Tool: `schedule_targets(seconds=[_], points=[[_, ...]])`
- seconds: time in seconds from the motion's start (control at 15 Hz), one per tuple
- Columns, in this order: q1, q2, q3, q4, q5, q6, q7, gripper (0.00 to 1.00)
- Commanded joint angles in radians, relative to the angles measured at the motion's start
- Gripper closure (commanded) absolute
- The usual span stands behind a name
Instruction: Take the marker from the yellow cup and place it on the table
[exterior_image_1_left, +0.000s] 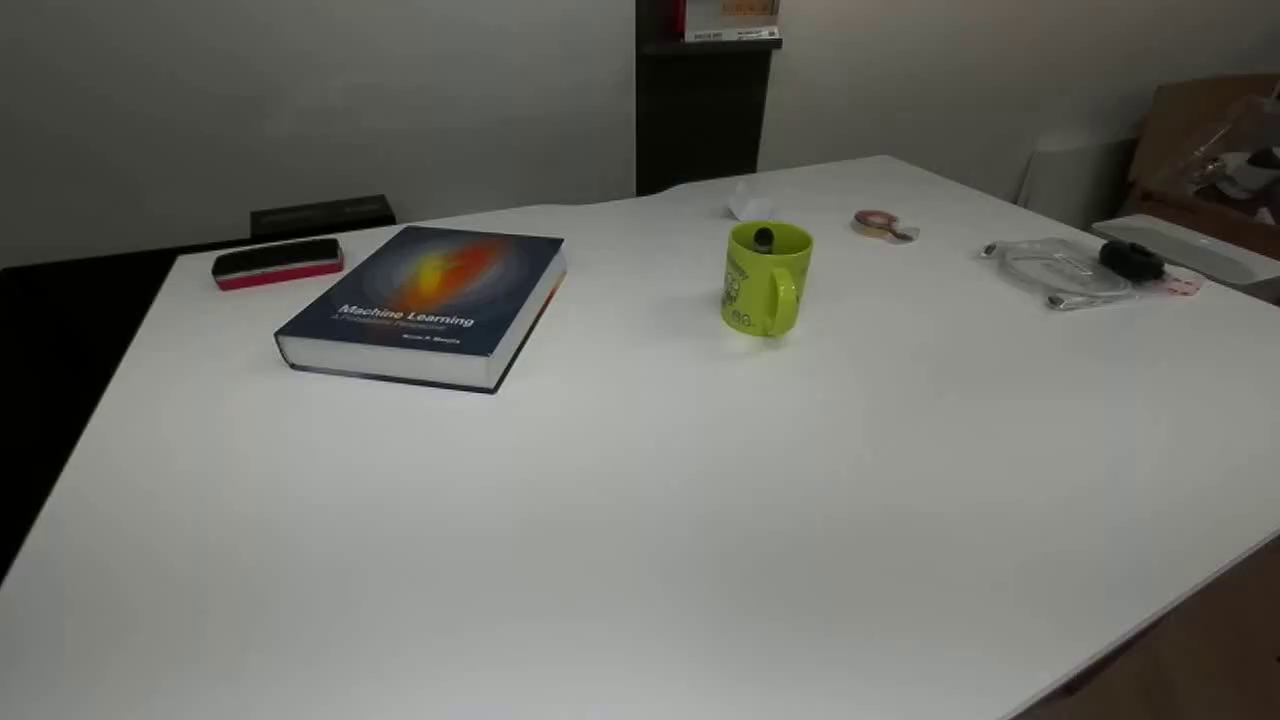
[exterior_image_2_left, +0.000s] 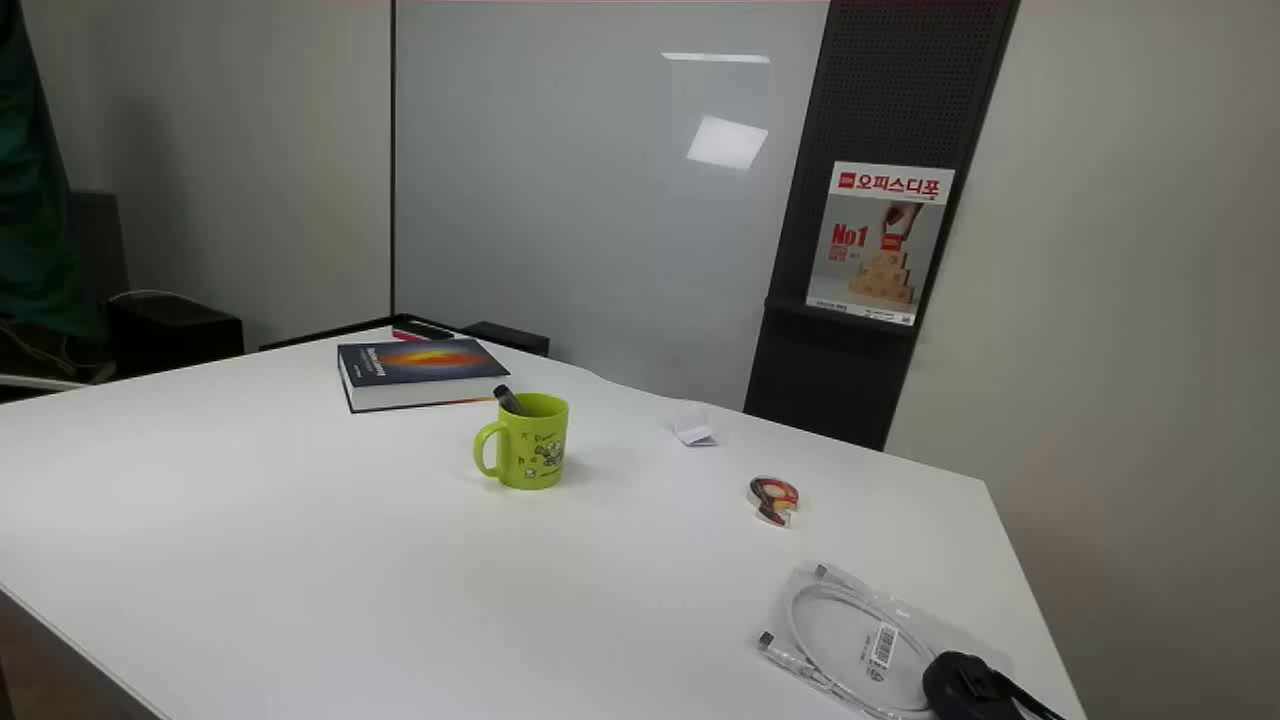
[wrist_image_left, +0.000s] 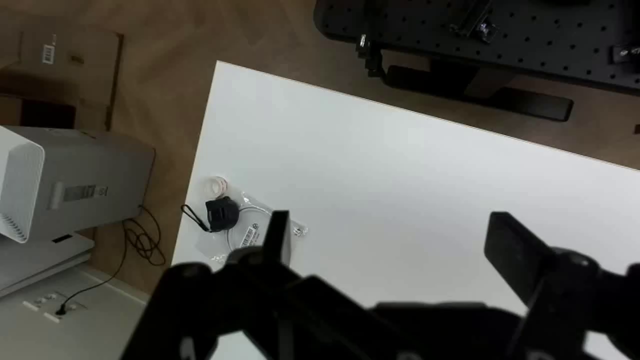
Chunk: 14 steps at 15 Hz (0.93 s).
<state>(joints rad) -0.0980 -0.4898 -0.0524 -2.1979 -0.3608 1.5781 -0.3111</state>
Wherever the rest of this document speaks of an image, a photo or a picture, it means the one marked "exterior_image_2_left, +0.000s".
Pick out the small white paper scrap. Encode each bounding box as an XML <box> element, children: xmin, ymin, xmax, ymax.
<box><xmin>668</xmin><ymin>414</ymin><xmax>718</xmax><ymax>451</ymax></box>

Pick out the yellow-green mug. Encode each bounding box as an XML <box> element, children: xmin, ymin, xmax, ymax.
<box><xmin>468</xmin><ymin>389</ymin><xmax>577</xmax><ymax>491</ymax></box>

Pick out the black display stand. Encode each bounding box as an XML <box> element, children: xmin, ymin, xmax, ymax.
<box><xmin>740</xmin><ymin>0</ymin><xmax>1022</xmax><ymax>451</ymax></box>

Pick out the grey whiteboard panel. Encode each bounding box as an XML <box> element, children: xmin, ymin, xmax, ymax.
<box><xmin>392</xmin><ymin>0</ymin><xmax>832</xmax><ymax>414</ymax></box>

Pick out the black and red eraser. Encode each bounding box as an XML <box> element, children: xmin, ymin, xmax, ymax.
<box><xmin>386</xmin><ymin>315</ymin><xmax>473</xmax><ymax>350</ymax></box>

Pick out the blue hardcover book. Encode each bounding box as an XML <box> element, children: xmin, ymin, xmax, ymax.
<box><xmin>333</xmin><ymin>338</ymin><xmax>516</xmax><ymax>416</ymax></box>

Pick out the clear plastic bag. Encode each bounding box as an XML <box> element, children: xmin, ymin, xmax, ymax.
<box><xmin>750</xmin><ymin>561</ymin><xmax>1021</xmax><ymax>720</ymax></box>

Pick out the small black device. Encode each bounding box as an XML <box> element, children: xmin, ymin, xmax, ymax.
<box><xmin>921</xmin><ymin>647</ymin><xmax>1069</xmax><ymax>720</ymax></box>

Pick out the black armchair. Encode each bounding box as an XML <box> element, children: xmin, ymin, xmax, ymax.
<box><xmin>0</xmin><ymin>184</ymin><xmax>248</xmax><ymax>406</ymax></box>

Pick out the dark green garment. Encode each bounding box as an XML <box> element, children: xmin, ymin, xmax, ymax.
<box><xmin>0</xmin><ymin>0</ymin><xmax>112</xmax><ymax>368</ymax></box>

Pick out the white coiled cable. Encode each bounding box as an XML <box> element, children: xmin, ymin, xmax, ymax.
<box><xmin>775</xmin><ymin>574</ymin><xmax>940</xmax><ymax>713</ymax></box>

